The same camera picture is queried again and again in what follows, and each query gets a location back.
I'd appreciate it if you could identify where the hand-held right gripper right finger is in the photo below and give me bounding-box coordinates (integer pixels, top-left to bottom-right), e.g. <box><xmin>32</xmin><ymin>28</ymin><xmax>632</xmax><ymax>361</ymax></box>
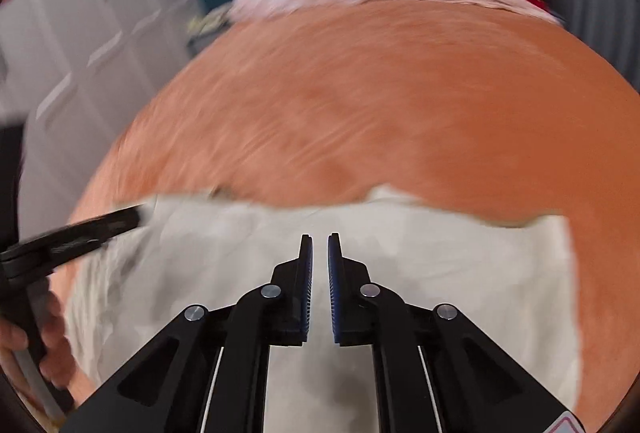
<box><xmin>327</xmin><ymin>232</ymin><xmax>586</xmax><ymax>433</ymax></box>

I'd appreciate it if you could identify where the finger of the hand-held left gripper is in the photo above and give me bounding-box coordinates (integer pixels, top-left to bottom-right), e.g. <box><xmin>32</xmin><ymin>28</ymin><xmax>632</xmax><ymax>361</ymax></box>
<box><xmin>0</xmin><ymin>205</ymin><xmax>144</xmax><ymax>282</ymax></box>

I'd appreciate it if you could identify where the white quilted jacket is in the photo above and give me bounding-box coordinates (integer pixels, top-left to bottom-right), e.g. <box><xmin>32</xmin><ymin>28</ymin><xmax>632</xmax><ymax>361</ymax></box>
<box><xmin>65</xmin><ymin>185</ymin><xmax>583</xmax><ymax>433</ymax></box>

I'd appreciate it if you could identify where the grey nightstand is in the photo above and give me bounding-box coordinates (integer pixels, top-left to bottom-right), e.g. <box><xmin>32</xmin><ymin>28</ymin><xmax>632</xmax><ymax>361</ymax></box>
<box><xmin>187</xmin><ymin>28</ymin><xmax>231</xmax><ymax>60</ymax></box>

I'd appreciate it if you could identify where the person's left hand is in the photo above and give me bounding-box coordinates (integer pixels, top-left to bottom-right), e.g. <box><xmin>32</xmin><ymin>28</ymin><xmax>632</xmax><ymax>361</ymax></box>
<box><xmin>0</xmin><ymin>291</ymin><xmax>96</xmax><ymax>414</ymax></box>

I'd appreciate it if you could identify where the white wardrobe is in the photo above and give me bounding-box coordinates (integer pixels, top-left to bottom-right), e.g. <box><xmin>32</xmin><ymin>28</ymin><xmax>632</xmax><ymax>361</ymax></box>
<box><xmin>0</xmin><ymin>0</ymin><xmax>206</xmax><ymax>224</ymax></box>

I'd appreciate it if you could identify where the orange fleece blanket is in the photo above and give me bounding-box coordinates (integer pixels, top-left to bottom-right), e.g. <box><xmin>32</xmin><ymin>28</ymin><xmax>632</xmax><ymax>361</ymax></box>
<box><xmin>65</xmin><ymin>0</ymin><xmax>640</xmax><ymax>433</ymax></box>

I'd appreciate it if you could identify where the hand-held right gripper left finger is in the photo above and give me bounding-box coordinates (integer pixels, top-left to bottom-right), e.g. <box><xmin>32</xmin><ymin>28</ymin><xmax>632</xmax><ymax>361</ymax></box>
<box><xmin>60</xmin><ymin>234</ymin><xmax>314</xmax><ymax>433</ymax></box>

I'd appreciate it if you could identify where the cream cloth bundle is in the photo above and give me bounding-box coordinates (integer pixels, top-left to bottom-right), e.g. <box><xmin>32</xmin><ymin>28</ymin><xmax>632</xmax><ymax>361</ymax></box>
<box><xmin>190</xmin><ymin>5</ymin><xmax>233</xmax><ymax>36</ymax></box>

